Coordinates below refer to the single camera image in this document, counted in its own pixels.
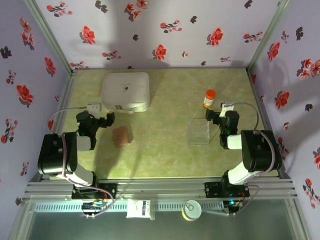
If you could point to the aluminium cross rail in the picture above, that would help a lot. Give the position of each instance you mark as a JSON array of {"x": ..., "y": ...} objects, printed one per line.
[{"x": 162, "y": 186}]

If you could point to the pale upright bracket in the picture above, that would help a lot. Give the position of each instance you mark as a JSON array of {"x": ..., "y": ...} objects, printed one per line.
[{"x": 152, "y": 210}]

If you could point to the white paper pack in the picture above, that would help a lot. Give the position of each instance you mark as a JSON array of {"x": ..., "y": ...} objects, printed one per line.
[{"x": 137, "y": 208}]

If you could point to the white pill case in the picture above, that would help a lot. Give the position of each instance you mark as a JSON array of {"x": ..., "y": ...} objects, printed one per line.
[{"x": 125, "y": 87}]

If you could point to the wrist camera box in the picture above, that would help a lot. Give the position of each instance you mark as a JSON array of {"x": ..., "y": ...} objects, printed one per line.
[
  {"x": 227, "y": 107},
  {"x": 94, "y": 108}
]

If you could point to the aluminium corner post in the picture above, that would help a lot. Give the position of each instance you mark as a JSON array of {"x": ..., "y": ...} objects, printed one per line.
[
  {"x": 47, "y": 32},
  {"x": 265, "y": 40}
]

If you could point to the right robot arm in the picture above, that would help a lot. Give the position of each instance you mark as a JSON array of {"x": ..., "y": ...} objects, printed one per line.
[{"x": 260, "y": 150}]

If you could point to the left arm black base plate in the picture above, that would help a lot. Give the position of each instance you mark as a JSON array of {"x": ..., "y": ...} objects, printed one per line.
[{"x": 110, "y": 191}]

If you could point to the aluminium side rail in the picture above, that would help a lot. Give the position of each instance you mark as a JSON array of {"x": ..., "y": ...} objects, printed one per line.
[
  {"x": 261, "y": 110},
  {"x": 66, "y": 100}
]

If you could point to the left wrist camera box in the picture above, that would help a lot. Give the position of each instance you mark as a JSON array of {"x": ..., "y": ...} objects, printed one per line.
[{"x": 94, "y": 108}]

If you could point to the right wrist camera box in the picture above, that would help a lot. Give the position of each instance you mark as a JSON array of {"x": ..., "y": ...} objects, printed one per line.
[{"x": 227, "y": 107}]

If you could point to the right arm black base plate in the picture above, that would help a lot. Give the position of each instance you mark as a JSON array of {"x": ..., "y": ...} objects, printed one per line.
[{"x": 212, "y": 190}]

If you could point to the orange cap pill bottle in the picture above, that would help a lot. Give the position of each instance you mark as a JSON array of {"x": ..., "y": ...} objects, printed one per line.
[{"x": 209, "y": 98}]

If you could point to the tin can with pull tab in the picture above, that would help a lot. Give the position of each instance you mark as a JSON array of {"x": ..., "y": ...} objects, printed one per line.
[{"x": 191, "y": 210}]

